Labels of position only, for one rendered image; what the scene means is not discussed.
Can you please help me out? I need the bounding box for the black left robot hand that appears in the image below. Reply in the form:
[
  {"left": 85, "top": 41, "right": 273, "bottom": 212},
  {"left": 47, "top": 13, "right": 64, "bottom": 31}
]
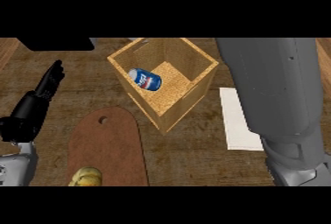
[{"left": 0, "top": 59, "right": 66, "bottom": 144}]

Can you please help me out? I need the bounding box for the blue soda can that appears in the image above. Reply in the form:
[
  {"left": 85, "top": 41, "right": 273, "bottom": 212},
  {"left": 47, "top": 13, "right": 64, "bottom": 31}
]
[{"left": 126, "top": 67, "right": 162, "bottom": 92}]

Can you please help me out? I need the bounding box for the tan wicker basket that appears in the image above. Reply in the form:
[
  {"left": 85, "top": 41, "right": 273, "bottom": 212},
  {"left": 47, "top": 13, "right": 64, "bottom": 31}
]
[{"left": 106, "top": 38, "right": 219, "bottom": 136}]

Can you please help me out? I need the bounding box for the white placemat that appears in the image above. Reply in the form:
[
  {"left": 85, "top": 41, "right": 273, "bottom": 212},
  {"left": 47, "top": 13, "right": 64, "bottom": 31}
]
[{"left": 218, "top": 87, "right": 264, "bottom": 151}]

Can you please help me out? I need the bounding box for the brown wooden cutting board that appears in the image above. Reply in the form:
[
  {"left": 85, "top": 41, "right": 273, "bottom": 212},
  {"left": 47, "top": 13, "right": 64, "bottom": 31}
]
[{"left": 64, "top": 106, "right": 150, "bottom": 187}]

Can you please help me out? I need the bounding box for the black appliance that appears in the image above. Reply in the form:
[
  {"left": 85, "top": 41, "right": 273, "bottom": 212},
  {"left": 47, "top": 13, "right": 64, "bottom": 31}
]
[{"left": 14, "top": 38, "right": 95, "bottom": 53}]

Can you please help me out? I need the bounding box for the yellow-green vegetable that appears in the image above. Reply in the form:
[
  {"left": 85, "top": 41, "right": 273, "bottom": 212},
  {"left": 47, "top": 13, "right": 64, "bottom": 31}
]
[{"left": 66, "top": 166, "right": 103, "bottom": 187}]

